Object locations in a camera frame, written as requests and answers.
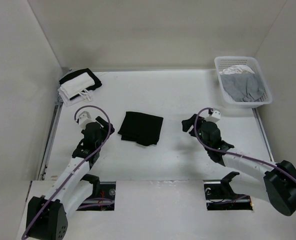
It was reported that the black tank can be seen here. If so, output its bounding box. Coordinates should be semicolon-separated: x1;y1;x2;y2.
59;68;102;91
118;111;164;147

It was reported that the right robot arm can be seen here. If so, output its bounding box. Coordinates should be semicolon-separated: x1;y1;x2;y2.
181;107;296;216

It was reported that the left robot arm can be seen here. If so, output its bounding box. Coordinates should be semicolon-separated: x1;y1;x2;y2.
21;116;115;240

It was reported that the bottom folded white tank top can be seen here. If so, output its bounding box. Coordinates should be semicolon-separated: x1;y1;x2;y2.
57;87;94;107

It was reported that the folded white tank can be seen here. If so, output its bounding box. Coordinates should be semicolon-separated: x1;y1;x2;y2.
57;87;94;107
60;72;95;99

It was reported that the folded black tank top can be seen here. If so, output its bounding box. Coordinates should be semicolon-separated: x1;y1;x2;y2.
59;68;102;91

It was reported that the grey tank top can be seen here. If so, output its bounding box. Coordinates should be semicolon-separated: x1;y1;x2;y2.
220;72;265;102

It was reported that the white plastic basket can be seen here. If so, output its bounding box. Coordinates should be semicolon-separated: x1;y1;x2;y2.
214;55;274;109

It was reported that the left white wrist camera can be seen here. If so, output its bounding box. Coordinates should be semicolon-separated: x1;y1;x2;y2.
76;111;93;130

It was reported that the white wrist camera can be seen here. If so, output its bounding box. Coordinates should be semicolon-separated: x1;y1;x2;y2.
205;108;221;123
76;111;93;130

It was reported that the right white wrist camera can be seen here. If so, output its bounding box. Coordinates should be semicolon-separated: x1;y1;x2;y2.
205;108;221;123

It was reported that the left metal table rail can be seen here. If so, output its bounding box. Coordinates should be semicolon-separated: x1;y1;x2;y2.
36;99;63;181

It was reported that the metal table rail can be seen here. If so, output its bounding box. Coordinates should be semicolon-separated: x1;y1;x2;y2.
252;108;275;164
36;99;63;181

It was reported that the right metal table rail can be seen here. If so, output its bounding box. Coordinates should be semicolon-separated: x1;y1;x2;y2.
252;108;275;164

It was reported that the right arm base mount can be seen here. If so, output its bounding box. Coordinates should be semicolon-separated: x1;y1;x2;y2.
203;171;253;211

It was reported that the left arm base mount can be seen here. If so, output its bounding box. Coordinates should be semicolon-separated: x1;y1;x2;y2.
77;182;116;212

